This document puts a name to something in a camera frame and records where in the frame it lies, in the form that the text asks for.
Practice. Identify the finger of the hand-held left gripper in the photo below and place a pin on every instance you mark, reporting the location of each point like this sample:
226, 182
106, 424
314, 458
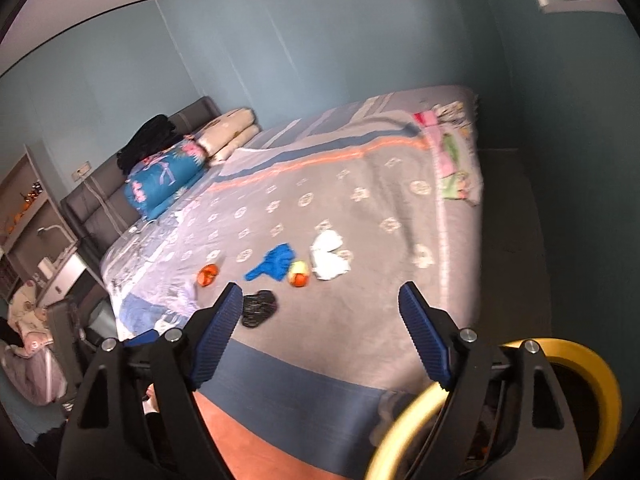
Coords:
140, 339

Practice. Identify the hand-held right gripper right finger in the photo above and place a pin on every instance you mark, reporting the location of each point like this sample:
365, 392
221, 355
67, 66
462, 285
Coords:
425, 340

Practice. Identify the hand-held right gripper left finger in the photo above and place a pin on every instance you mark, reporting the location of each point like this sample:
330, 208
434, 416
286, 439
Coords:
215, 340

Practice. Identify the black plastic bag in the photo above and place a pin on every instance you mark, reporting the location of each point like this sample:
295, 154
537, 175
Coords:
259, 308

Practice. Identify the orange yellow ball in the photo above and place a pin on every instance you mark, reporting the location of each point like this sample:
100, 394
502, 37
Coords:
298, 274

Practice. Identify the white socks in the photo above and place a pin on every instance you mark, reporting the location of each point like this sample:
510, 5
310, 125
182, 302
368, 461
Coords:
330, 255

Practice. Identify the yellow tape roll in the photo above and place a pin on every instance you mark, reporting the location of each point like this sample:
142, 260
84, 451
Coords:
575, 355

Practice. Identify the pale blue floor bin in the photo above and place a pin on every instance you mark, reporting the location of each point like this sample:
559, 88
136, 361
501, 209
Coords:
102, 322

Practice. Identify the grey chair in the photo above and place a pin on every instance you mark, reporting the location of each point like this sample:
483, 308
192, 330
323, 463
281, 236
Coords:
62, 340

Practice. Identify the white desk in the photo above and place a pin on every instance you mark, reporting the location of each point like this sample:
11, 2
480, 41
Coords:
65, 272

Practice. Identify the white desk lamp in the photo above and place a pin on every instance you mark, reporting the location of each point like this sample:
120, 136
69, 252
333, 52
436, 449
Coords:
50, 231

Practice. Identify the grey padded headboard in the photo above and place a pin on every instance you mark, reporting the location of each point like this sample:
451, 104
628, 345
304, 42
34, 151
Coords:
95, 205

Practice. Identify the bed with patterned cover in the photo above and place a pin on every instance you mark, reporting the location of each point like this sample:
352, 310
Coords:
350, 200

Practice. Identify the blue floral quilt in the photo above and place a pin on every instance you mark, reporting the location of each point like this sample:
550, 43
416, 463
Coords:
160, 180

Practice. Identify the row of shelf ornaments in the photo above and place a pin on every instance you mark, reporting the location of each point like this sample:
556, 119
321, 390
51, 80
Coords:
27, 200

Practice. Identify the pink green printed cloth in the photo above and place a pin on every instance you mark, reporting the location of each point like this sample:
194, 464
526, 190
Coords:
450, 150

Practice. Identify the black folded blanket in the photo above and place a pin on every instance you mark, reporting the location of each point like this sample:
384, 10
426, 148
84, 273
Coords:
147, 142

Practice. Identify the beige folded quilt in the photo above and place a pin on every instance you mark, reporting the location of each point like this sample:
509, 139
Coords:
227, 132

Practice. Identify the pale striped bed sheet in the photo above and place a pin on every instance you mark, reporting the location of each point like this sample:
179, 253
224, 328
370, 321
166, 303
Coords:
325, 120

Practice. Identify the white wall socket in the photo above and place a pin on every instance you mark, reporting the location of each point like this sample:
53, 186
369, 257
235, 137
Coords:
81, 170

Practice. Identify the wall shelf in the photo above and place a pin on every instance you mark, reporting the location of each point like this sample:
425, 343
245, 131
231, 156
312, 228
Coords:
30, 170

